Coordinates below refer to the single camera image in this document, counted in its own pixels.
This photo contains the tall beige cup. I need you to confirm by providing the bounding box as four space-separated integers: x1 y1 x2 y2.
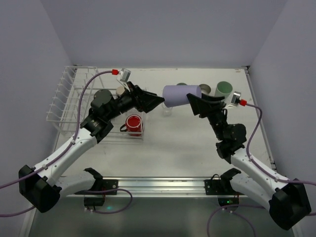
116 86 126 97

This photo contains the small clear faceted glass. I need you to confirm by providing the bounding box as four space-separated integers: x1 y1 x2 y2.
162 103 173 117

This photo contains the lavender plastic cup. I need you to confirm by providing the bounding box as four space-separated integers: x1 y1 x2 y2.
162 85 202 108

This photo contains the tall light green cup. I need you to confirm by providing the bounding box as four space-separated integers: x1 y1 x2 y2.
214 81 233 99

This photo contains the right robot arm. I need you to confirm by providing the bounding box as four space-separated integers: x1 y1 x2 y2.
187 93 313 230

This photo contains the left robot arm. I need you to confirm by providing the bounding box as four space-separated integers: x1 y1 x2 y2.
18 82 164 213

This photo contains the red mug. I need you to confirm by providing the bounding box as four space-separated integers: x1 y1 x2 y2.
119 115 143 136

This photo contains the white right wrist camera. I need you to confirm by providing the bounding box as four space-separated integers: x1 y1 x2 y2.
225 91 241 109

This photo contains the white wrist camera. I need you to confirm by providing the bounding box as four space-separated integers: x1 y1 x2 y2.
225 91 241 109
116 68 131 86

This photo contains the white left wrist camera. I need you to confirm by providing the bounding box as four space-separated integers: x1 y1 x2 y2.
116 68 131 86

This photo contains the white wire dish rack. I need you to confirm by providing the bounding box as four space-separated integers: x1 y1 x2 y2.
45 65 148 142

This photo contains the aluminium mounting rail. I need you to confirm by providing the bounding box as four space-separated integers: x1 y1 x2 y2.
34 176 293 198

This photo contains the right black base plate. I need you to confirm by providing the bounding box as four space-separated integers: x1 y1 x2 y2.
204 178 241 207

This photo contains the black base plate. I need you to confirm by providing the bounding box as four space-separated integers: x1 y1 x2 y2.
204 178 241 207
83 179 118 210

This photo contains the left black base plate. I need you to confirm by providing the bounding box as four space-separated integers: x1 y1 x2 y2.
83 179 118 210

